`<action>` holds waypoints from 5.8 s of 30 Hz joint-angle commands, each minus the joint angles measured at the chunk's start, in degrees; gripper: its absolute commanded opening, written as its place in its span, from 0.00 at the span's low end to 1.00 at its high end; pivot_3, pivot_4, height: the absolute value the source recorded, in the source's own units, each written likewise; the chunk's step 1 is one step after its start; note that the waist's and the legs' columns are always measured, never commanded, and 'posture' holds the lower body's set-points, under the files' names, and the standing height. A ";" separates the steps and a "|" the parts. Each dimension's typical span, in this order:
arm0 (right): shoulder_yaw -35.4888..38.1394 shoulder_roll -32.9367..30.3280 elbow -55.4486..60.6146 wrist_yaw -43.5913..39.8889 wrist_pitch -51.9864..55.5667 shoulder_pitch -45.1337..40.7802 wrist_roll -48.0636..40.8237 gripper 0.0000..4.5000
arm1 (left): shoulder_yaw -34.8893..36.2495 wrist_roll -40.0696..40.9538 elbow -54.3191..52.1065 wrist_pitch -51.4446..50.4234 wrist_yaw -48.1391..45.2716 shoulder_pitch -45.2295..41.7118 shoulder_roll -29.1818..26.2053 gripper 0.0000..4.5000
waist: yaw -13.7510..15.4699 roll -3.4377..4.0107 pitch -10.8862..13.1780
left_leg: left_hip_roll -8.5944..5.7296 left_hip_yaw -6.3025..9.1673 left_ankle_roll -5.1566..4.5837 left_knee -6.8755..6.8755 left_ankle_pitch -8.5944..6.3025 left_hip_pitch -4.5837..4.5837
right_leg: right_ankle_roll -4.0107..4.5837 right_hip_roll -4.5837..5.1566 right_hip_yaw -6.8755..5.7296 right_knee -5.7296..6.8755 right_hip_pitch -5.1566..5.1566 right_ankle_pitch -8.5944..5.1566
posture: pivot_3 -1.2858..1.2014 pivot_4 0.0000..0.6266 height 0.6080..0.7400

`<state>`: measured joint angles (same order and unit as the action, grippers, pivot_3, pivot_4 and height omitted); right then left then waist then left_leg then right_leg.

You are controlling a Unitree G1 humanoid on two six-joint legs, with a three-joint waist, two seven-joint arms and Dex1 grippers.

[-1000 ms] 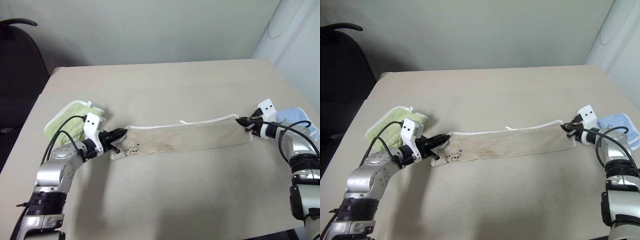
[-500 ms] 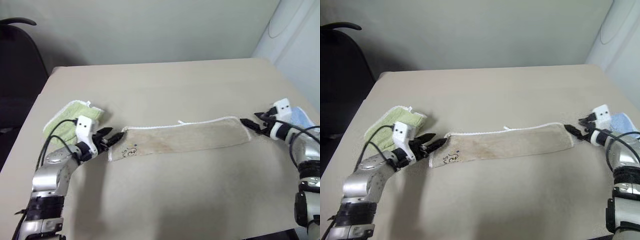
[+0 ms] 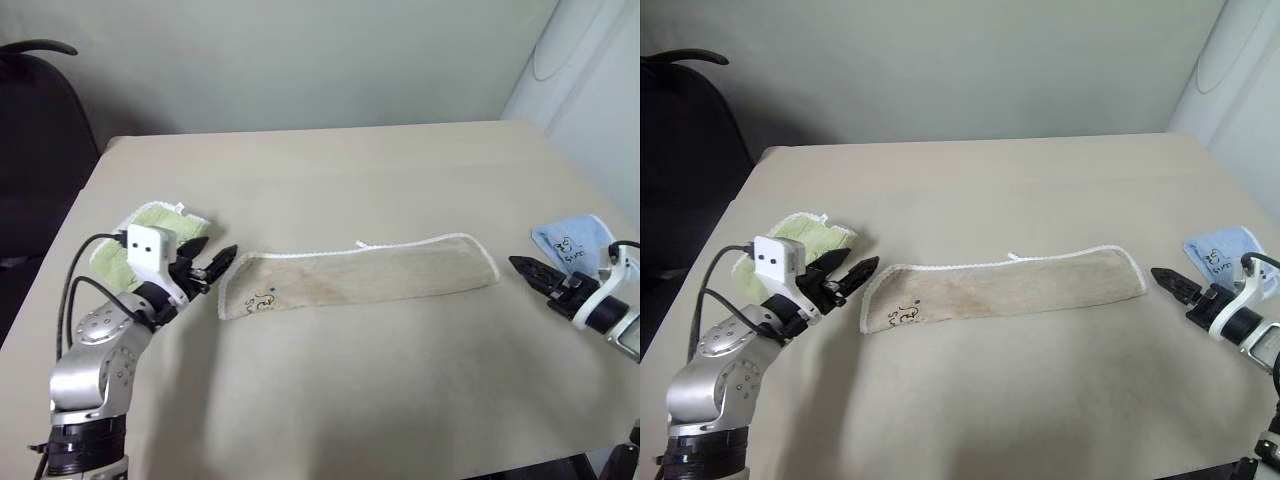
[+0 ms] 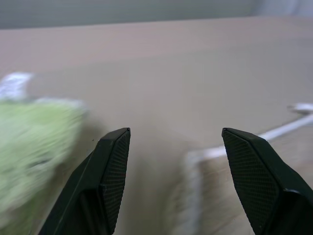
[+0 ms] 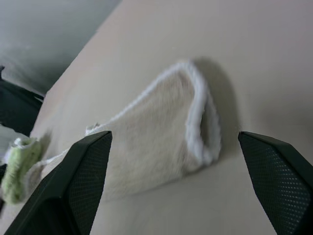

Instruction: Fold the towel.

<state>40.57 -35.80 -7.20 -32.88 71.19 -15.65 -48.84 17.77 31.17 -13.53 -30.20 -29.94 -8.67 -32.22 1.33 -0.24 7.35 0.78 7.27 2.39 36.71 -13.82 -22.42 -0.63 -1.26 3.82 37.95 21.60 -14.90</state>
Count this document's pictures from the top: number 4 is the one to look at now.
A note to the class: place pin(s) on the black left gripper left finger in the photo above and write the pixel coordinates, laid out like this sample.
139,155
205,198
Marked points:
102,186

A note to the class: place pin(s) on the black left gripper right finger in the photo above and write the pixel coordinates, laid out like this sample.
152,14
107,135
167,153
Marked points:
259,181

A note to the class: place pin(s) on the light green towel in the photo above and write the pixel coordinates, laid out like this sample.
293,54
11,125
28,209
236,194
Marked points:
31,147

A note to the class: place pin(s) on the white tape line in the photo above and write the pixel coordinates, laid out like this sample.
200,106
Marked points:
274,133

